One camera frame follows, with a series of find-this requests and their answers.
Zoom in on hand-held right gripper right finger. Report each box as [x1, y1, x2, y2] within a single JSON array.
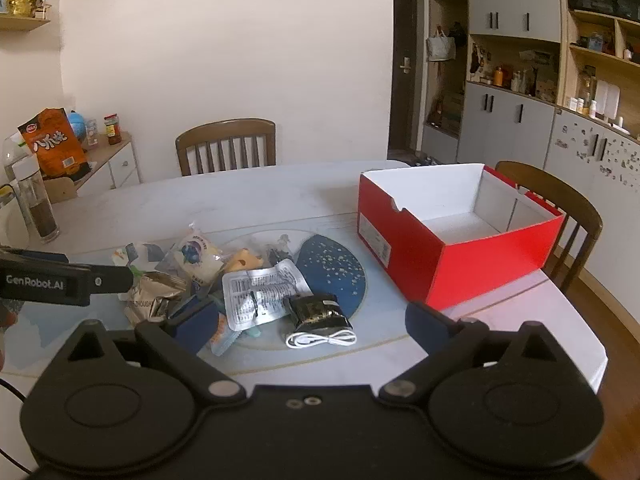
[[379, 301, 581, 405]]

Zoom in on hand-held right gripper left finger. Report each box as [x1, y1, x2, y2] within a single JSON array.
[[50, 300, 246, 404]]

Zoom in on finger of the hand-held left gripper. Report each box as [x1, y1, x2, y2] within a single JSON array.
[[91, 264, 136, 294]]

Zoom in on blue biscuit packet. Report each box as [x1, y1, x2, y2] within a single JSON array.
[[172, 294, 242, 357]]

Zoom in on gold foil bag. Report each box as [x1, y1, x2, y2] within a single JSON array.
[[119, 270, 188, 325]]

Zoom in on red cardboard box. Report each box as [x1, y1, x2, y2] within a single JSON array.
[[357, 162, 567, 311]]

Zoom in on orange plush toy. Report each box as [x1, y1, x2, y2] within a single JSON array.
[[223, 247, 266, 276]]

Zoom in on white marble desktop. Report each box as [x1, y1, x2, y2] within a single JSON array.
[[0, 160, 608, 480]]

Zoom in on small white blue packet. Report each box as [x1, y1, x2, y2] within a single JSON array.
[[111, 242, 166, 273]]

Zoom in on clear bread packet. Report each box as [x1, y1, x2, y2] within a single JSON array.
[[172, 225, 224, 286]]

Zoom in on clear bottle with dark contents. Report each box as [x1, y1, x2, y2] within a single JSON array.
[[12, 155, 61, 242]]

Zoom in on clear packet with black item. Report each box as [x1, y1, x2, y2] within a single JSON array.
[[265, 235, 297, 267]]

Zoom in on black snack packet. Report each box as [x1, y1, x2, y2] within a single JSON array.
[[284, 294, 353, 333]]

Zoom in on white side cabinet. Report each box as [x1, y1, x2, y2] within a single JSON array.
[[42, 132, 141, 206]]

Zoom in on orange snack bag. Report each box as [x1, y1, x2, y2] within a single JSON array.
[[17, 107, 91, 181]]

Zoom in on small blue globe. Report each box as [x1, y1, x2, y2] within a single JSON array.
[[67, 111, 87, 142]]

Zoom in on brown wooden chair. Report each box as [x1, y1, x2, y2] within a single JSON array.
[[494, 161, 604, 293], [175, 119, 277, 177]]

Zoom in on grey hanging bag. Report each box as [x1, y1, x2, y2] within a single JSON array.
[[426, 27, 457, 62]]

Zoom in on white plastic containers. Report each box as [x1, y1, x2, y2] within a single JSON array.
[[595, 80, 622, 122]]

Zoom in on dark brown door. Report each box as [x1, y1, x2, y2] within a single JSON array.
[[389, 0, 426, 153]]

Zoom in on grey and wood cabinet unit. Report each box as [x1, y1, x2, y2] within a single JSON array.
[[422, 0, 640, 241]]

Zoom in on white usb cable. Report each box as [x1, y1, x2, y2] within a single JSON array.
[[286, 329, 358, 351]]

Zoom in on black cable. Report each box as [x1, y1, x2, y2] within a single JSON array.
[[0, 379, 32, 473]]

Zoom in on wooden wall shelf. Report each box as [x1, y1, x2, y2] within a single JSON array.
[[0, 14, 52, 32]]

